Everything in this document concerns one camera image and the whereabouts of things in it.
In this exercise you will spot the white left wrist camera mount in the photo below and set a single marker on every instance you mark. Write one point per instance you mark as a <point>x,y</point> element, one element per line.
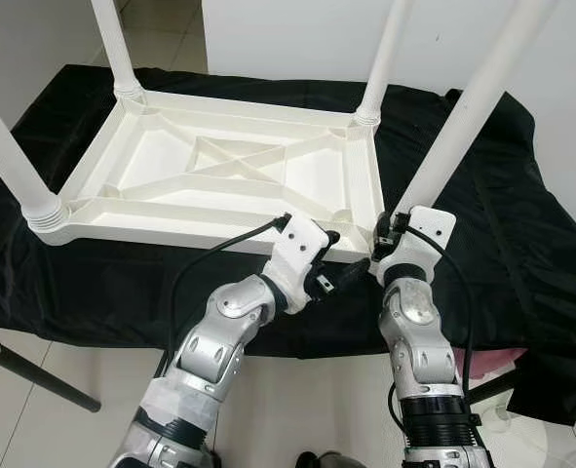
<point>297,249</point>

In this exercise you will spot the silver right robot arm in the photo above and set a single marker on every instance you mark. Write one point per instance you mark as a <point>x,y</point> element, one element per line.
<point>414,331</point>

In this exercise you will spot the white plastic table leg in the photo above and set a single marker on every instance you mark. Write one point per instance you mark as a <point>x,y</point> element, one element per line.
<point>114,44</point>
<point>473,107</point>
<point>10,161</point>
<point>385,54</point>

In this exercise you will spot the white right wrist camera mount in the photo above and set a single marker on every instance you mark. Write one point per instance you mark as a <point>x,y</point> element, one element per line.
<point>429,226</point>

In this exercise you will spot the white plastic table top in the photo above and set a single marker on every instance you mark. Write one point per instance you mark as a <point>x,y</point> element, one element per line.
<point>317,175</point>

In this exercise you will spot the grey right robot foot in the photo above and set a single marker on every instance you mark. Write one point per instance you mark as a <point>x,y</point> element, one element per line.
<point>326,460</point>

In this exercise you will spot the pink cloth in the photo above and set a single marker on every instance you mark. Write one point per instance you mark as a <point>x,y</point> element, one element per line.
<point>487,361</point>

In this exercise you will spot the black metal table leg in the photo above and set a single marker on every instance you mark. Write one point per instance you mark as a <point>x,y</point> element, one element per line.
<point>492,387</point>
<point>44,380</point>

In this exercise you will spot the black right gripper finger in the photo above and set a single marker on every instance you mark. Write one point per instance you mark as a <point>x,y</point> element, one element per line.
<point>380,224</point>

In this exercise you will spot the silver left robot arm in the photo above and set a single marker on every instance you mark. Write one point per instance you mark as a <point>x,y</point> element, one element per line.
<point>210,351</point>

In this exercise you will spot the black table cloth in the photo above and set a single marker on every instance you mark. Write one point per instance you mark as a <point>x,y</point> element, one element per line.
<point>531,244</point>

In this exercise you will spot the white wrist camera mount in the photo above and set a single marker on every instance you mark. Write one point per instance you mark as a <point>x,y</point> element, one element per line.
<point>297,249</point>
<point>429,226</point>

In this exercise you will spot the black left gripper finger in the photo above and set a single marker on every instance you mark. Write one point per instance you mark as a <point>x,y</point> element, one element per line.
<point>351,270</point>
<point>331,237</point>

